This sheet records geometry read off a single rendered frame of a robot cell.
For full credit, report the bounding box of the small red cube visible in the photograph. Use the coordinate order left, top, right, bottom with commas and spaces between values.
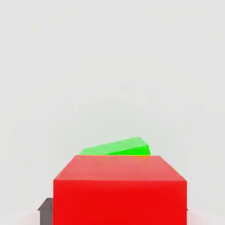
53, 155, 188, 225

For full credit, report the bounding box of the small green cube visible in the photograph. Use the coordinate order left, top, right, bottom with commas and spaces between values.
78, 137, 151, 156

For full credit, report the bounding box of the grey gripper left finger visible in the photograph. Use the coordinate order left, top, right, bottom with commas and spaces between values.
22, 197, 54, 225

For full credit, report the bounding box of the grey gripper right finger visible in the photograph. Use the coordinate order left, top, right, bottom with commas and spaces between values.
186, 202, 211, 225

